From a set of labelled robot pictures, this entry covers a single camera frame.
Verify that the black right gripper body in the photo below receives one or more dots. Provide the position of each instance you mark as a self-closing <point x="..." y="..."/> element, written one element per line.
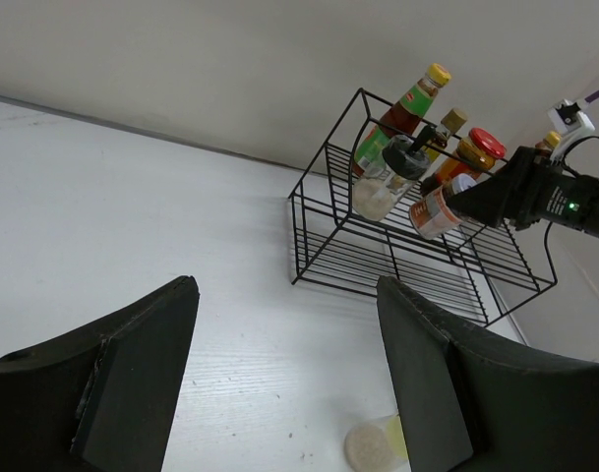
<point x="568" y="200"/>

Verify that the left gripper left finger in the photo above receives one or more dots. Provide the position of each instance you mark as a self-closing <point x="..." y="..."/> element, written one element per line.
<point x="101" y="397"/>

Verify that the small yellow oil bottle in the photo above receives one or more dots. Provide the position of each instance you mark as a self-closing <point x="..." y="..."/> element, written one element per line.
<point x="450" y="124"/>

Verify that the green label sauce bottle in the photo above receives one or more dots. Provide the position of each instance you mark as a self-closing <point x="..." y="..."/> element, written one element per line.
<point x="549" y="142"/>

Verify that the white lid jar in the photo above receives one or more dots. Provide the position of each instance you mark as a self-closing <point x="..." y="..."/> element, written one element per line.
<point x="431" y="217"/>

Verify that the yellow lid spice shaker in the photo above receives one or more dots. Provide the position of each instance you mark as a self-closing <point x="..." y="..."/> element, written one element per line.
<point x="376" y="445"/>

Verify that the yellow cap chili sauce bottle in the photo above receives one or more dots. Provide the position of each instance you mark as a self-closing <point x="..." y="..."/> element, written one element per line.
<point x="403" y="117"/>

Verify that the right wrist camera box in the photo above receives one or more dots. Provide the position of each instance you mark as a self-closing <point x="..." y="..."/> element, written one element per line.
<point x="570" y="120"/>

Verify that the black wire rack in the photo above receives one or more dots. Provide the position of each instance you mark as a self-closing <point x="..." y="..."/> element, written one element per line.
<point x="475" y="271"/>

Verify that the black cap spice shaker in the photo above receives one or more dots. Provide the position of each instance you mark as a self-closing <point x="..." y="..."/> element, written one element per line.
<point x="389" y="170"/>

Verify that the red lid chili jar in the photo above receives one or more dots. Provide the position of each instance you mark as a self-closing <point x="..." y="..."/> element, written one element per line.
<point x="473" y="155"/>

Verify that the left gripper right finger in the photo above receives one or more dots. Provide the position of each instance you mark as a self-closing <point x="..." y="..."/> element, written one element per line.
<point x="472" y="400"/>

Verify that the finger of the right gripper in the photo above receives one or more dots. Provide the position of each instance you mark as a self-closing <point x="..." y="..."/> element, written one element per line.
<point x="499" y="197"/>

